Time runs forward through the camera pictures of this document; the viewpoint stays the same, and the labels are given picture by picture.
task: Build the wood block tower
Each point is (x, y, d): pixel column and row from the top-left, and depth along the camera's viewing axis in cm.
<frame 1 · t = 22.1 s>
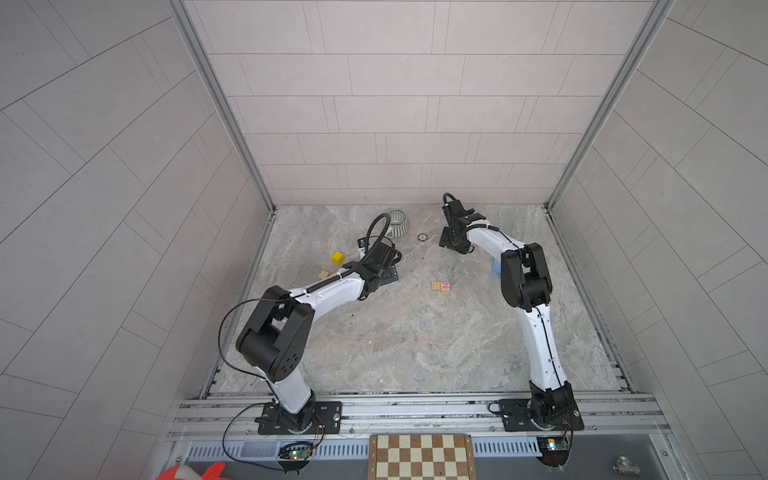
left hand: (388, 268, 93), fingers open
right hand: (445, 242, 108), fingers open
striped ceramic mug: (398, 224, 104), point 7 cm above the table
blue poker chip: (422, 237, 110), on the table
yellow cube block: (338, 257, 101), point 2 cm above the table
plain wood grooved block: (436, 286, 95), on the table
wood letter N block: (445, 286, 95), on the table

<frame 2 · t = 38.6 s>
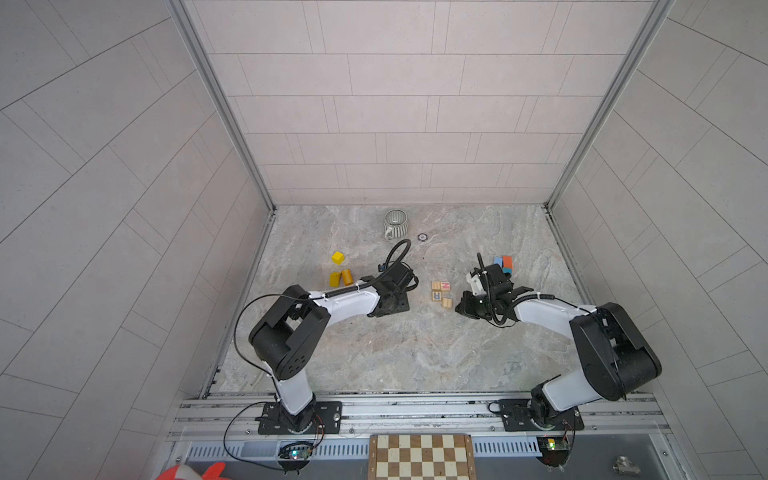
left hand: (407, 301, 91), fingers open
right hand: (453, 309, 90), fingers closed
the named things where they were.

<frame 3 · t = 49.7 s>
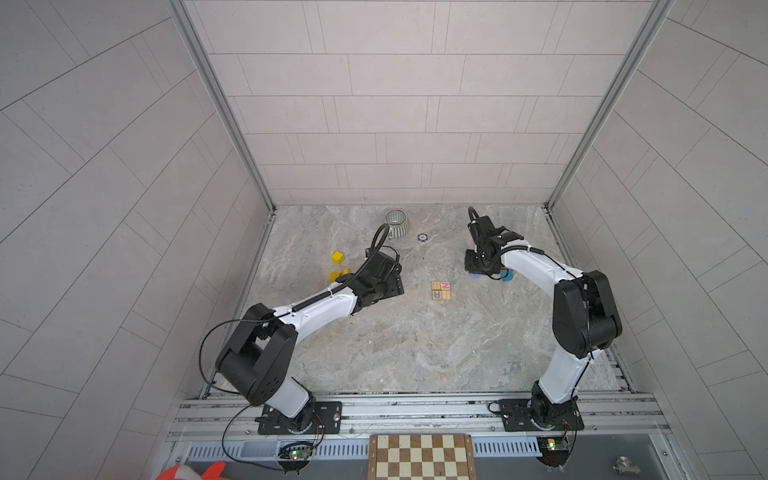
left hand: (400, 280, 88), fingers open
right hand: (469, 266, 94), fingers open
plain wood block: (446, 294, 93), on the table
the other named things where they were.

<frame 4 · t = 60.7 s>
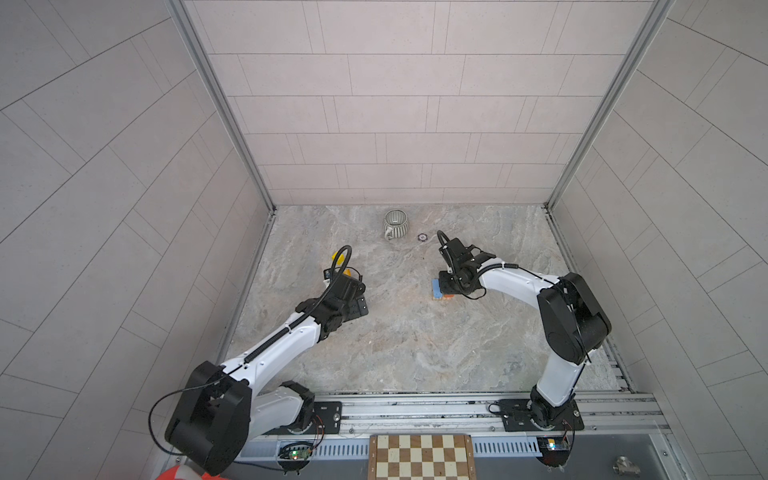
left hand: (357, 301, 86), fingers open
right hand: (442, 287, 93), fingers open
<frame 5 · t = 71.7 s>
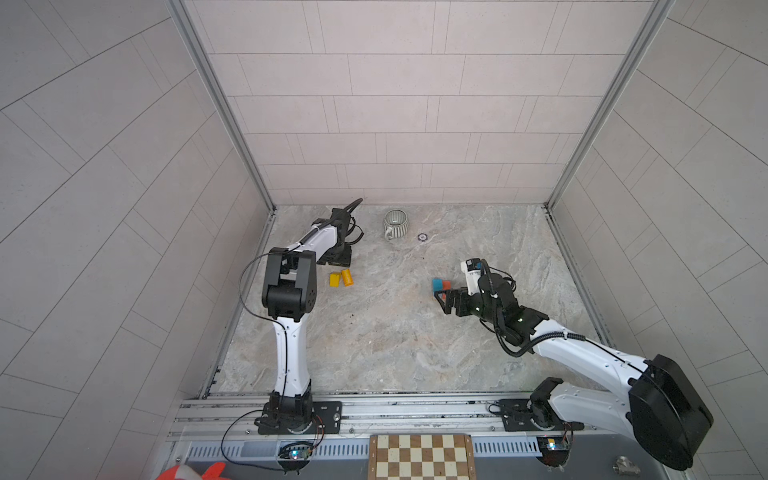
left hand: (341, 255, 102), fingers open
right hand: (444, 294, 82), fingers open
yellow wedge block: (334, 279, 96), on the table
orange Supermarket block: (347, 279, 97), on the table
